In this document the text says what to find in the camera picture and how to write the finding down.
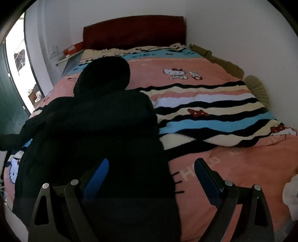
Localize dark red headboard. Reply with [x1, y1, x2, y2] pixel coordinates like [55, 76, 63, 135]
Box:
[83, 15, 187, 50]

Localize white bedside shelf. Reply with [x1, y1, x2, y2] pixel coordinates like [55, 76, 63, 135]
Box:
[55, 52, 84, 77]

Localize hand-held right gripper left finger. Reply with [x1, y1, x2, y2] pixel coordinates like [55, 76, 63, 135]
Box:
[27, 158, 110, 242]

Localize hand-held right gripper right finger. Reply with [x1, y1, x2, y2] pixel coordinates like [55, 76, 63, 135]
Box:
[194, 158, 275, 242]

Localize orange red box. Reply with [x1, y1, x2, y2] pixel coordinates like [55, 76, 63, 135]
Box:
[63, 42, 84, 57]

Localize beige pleated cloth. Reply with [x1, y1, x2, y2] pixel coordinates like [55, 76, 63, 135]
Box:
[243, 75, 271, 106]

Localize striped cartoon printed blanket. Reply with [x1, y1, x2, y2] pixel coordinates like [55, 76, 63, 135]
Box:
[3, 43, 298, 242]

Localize white cloth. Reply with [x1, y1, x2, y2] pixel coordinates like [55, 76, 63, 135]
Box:
[282, 173, 298, 221]

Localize dark green door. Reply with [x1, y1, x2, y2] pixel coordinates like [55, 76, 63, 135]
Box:
[0, 39, 31, 136]

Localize black hooded coat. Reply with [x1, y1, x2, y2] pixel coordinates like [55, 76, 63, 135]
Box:
[0, 56, 184, 242]

